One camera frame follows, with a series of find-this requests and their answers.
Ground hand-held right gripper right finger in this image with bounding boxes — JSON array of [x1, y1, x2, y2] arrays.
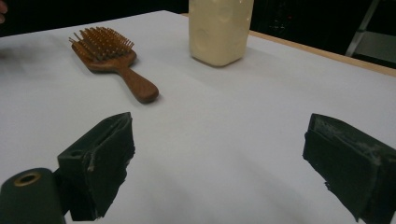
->
[[303, 113, 396, 224]]

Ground wooden hairbrush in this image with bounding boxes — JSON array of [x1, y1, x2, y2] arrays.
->
[[68, 26, 160, 105]]

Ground white metal stand frame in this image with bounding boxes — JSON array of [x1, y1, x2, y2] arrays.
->
[[345, 0, 396, 68]]

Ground white table cover sheet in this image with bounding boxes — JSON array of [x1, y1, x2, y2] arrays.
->
[[0, 9, 396, 224]]

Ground cream square container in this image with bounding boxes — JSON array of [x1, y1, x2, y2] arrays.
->
[[188, 0, 255, 68]]

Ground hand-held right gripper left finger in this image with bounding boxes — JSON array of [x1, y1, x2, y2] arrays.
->
[[57, 111, 135, 222]]

